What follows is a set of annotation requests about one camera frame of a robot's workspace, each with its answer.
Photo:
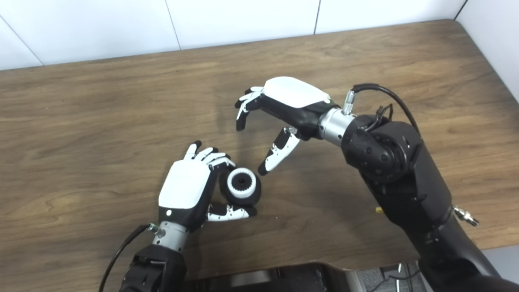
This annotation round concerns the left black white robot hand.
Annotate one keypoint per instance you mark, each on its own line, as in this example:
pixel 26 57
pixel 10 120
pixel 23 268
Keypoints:
pixel 184 184

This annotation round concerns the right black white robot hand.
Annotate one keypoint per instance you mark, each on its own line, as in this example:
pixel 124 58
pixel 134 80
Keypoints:
pixel 292 91

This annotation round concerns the round black plastic part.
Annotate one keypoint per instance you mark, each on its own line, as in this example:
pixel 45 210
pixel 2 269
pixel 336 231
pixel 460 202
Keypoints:
pixel 253 196

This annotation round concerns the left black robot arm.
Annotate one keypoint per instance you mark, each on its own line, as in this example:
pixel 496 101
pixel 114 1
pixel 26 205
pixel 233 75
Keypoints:
pixel 158 267

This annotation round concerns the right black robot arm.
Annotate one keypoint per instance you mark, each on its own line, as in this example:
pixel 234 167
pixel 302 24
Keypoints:
pixel 409 178

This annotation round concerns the black robot torso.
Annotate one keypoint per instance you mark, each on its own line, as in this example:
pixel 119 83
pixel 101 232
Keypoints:
pixel 292 280

